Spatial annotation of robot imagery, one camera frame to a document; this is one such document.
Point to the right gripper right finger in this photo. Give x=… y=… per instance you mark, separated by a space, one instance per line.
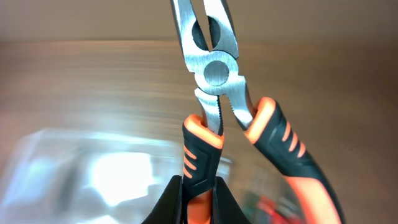
x=225 y=209

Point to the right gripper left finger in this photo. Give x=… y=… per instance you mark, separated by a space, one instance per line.
x=171 y=207

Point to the orange black needle-nose pliers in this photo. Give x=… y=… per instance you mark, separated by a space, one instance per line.
x=216 y=72

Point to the clear plastic container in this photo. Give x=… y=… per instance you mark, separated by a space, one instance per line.
x=66 y=176

